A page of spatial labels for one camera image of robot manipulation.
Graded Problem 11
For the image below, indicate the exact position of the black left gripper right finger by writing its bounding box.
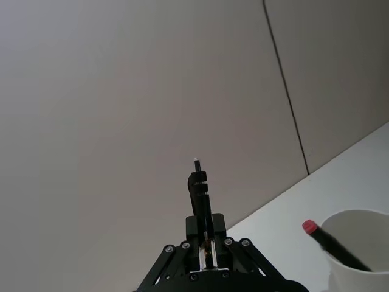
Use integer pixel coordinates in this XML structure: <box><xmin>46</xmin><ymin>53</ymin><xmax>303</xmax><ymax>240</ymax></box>
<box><xmin>212</xmin><ymin>213</ymin><xmax>287</xmax><ymax>283</ymax></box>

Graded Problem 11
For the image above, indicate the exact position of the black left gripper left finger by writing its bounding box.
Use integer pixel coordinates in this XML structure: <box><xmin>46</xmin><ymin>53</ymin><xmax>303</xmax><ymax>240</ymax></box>
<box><xmin>133</xmin><ymin>214</ymin><xmax>200</xmax><ymax>292</ymax></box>

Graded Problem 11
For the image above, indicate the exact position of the black pen with clip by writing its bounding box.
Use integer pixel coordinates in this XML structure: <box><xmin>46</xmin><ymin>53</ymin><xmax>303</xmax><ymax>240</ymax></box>
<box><xmin>185</xmin><ymin>157</ymin><xmax>219</xmax><ymax>271</ymax></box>

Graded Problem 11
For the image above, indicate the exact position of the black pen with red cap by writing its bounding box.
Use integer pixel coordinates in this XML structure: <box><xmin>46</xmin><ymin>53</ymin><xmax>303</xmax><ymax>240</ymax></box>
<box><xmin>301</xmin><ymin>219</ymin><xmax>374</xmax><ymax>273</ymax></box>

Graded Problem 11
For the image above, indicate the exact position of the white cup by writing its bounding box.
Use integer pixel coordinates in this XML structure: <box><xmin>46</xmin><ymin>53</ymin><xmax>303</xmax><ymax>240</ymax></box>
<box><xmin>320</xmin><ymin>209</ymin><xmax>389</xmax><ymax>292</ymax></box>

